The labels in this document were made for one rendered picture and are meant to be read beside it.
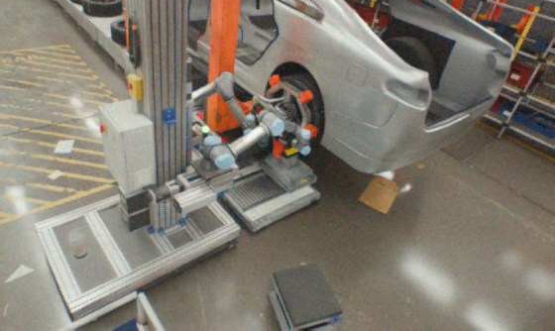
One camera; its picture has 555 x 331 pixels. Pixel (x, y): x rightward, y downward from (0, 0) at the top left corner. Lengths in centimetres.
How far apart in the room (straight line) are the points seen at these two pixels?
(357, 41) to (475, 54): 173
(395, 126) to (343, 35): 77
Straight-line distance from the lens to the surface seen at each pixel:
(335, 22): 298
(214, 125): 353
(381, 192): 415
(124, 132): 231
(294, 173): 368
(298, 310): 256
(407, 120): 277
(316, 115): 316
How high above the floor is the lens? 247
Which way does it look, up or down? 34 degrees down
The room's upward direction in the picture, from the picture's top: 10 degrees clockwise
